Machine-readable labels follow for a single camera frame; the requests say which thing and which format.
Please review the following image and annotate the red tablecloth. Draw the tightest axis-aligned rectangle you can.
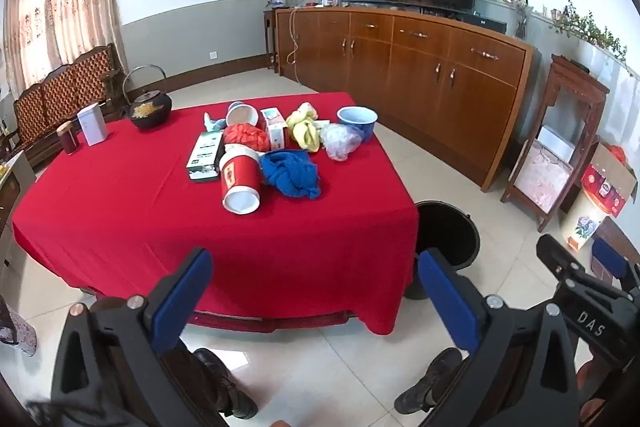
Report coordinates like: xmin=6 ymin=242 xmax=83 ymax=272
xmin=11 ymin=92 xmax=420 ymax=337

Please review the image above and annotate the pink white carton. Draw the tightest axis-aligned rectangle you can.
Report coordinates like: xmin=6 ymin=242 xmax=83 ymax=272
xmin=259 ymin=107 xmax=290 ymax=151

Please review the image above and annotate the dark wooden cabinet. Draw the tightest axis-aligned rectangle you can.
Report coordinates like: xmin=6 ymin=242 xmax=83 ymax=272
xmin=590 ymin=217 xmax=640 ymax=288

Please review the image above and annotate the green white box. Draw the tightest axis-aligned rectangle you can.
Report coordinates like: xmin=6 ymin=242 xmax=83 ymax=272
xmin=186 ymin=131 xmax=225 ymax=182

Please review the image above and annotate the person's right shoe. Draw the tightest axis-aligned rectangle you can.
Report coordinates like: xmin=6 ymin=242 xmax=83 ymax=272
xmin=394 ymin=348 xmax=463 ymax=415

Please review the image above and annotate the black cast iron teapot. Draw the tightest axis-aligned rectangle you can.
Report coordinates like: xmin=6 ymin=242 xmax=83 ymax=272
xmin=121 ymin=64 xmax=173 ymax=131

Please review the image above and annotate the glass vase with stems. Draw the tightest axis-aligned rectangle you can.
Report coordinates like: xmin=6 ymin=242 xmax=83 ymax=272
xmin=515 ymin=2 xmax=532 ymax=38

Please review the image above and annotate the white cable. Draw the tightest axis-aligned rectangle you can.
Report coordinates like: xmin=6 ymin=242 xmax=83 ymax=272
xmin=286 ymin=7 xmax=304 ymax=85

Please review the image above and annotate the dark red canister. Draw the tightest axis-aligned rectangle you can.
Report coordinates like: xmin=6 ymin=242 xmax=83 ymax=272
xmin=56 ymin=122 xmax=81 ymax=155

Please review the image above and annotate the carved wooden stand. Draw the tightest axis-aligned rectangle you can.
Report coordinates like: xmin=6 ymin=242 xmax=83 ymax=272
xmin=500 ymin=54 xmax=612 ymax=233

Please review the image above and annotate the cream floral waste bin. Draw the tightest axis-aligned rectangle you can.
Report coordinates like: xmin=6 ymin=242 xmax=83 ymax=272
xmin=560 ymin=197 xmax=613 ymax=250

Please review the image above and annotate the person's right hand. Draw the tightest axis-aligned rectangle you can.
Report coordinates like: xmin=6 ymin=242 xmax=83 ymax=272
xmin=575 ymin=364 xmax=608 ymax=423

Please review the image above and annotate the blue cloth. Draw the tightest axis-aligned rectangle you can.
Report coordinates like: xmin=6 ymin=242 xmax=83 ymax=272
xmin=259 ymin=149 xmax=322 ymax=200

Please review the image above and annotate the white paper cup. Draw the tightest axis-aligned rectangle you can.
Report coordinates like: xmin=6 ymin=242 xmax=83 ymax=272
xmin=227 ymin=102 xmax=260 ymax=128

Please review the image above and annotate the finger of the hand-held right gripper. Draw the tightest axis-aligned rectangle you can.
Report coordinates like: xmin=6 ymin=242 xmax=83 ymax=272
xmin=536 ymin=233 xmax=601 ymax=303
xmin=591 ymin=238 xmax=640 ymax=293

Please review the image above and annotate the pink floral bag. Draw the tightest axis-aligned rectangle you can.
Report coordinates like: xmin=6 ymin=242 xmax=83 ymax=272
xmin=512 ymin=139 xmax=573 ymax=212

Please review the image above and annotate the cardboard box with red print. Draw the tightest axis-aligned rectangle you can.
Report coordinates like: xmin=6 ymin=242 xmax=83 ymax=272
xmin=580 ymin=142 xmax=638 ymax=218

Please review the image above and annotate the red paper cup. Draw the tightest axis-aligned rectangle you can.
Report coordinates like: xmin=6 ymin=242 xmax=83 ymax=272
xmin=218 ymin=144 xmax=264 ymax=214

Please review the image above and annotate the blue paper cup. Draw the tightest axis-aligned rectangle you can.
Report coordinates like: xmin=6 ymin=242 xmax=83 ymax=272
xmin=336 ymin=105 xmax=378 ymax=142

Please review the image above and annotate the black set-top box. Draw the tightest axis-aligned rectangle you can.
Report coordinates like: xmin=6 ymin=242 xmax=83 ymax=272
xmin=452 ymin=13 xmax=507 ymax=32

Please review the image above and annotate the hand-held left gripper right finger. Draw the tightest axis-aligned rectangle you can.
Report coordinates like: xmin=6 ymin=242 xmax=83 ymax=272
xmin=417 ymin=248 xmax=583 ymax=427

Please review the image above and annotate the wooden bench with patterned back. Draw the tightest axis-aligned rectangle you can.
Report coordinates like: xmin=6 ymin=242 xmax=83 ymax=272
xmin=12 ymin=44 xmax=131 ymax=168

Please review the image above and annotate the trailing green plant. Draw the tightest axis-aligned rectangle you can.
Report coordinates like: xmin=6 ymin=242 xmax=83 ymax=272
xmin=550 ymin=0 xmax=628 ymax=62

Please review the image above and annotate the white tin box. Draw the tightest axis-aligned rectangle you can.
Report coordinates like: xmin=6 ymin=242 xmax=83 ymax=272
xmin=76 ymin=103 xmax=110 ymax=146

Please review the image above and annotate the floral cloth bag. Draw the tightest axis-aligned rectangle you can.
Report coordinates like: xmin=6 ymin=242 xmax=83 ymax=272
xmin=0 ymin=297 xmax=38 ymax=358

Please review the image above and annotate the clear plastic bag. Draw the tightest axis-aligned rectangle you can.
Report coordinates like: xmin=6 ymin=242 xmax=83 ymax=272
xmin=320 ymin=123 xmax=363 ymax=162

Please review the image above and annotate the black trash bin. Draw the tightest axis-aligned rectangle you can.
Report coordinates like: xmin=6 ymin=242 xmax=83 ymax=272
xmin=402 ymin=201 xmax=481 ymax=303

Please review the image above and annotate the brown wooden sideboard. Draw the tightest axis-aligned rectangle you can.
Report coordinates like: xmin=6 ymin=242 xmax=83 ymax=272
xmin=275 ymin=5 xmax=541 ymax=192

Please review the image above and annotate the person's left shoe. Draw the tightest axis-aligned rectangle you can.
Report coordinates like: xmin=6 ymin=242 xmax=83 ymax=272
xmin=192 ymin=348 xmax=258 ymax=420

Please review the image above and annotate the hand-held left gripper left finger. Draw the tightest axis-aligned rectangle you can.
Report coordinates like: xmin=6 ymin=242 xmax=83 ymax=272
xmin=50 ymin=247 xmax=216 ymax=427

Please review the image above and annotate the person's shoe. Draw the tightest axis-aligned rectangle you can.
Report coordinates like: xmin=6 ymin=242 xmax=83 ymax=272
xmin=394 ymin=348 xmax=463 ymax=415
xmin=192 ymin=348 xmax=258 ymax=420

